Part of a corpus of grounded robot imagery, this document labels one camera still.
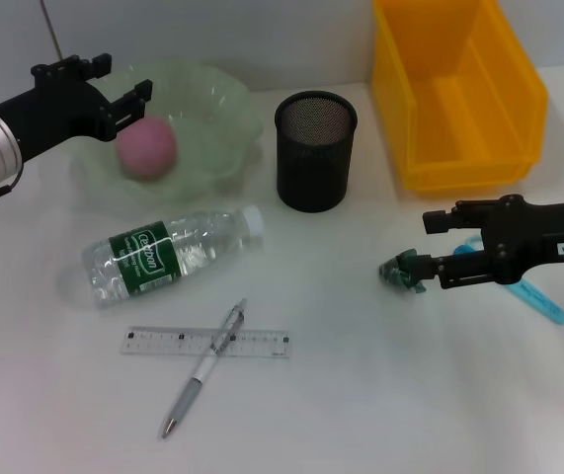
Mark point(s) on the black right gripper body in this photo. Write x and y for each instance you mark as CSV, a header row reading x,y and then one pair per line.
x,y
548,232

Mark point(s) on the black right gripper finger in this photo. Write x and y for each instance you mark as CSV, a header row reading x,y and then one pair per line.
x,y
437,223
459,269

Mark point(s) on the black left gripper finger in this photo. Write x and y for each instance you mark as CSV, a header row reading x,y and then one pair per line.
x,y
140,94
101,64

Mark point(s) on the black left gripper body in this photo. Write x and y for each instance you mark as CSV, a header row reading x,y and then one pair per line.
x,y
59,113

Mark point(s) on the pink peach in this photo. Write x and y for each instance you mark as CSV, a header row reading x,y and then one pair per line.
x,y
148,148

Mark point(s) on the green plastic wrapper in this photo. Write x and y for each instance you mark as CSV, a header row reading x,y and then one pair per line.
x,y
392,274

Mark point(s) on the clear green-label water bottle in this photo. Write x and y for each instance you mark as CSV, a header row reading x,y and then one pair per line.
x,y
163,257

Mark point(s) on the blue sheathed scissors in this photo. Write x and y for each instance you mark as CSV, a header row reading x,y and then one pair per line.
x,y
543,303

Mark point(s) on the pale green glass fruit bowl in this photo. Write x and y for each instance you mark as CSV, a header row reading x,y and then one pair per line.
x,y
207,128

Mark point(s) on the black mesh pen holder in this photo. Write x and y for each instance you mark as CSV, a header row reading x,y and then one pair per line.
x,y
313,163

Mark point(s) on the clear plastic ruler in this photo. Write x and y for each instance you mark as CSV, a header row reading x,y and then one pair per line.
x,y
163,340

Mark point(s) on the grey white ballpoint pen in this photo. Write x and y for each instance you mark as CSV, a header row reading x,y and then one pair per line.
x,y
183,405

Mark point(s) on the yellow plastic bin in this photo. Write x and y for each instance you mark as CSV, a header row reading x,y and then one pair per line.
x,y
464,99

